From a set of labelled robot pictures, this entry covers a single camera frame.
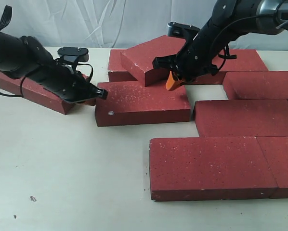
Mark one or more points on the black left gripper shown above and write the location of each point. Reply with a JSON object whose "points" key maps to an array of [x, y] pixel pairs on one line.
{"points": [[70, 86]]}

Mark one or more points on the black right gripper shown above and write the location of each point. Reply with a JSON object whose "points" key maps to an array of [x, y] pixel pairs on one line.
{"points": [[205, 53]]}

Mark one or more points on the red brick with white chip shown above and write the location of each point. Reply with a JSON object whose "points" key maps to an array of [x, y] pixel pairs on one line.
{"points": [[131, 103]]}

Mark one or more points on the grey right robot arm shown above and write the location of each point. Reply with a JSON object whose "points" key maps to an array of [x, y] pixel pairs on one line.
{"points": [[230, 19]]}

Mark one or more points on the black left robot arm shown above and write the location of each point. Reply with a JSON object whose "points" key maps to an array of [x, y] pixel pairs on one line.
{"points": [[26, 57]]}

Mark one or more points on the red brick front large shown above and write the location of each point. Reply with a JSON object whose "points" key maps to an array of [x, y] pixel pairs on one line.
{"points": [[213, 168]]}

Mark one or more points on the white backdrop cloth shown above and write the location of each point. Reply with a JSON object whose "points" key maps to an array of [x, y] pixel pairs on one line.
{"points": [[101, 23]]}

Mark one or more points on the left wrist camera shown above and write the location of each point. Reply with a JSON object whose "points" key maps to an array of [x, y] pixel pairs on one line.
{"points": [[73, 54]]}

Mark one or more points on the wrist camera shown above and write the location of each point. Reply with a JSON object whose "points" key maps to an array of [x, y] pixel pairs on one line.
{"points": [[178, 30], [73, 54]]}

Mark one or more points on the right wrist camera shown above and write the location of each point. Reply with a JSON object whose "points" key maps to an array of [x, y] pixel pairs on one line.
{"points": [[178, 30]]}

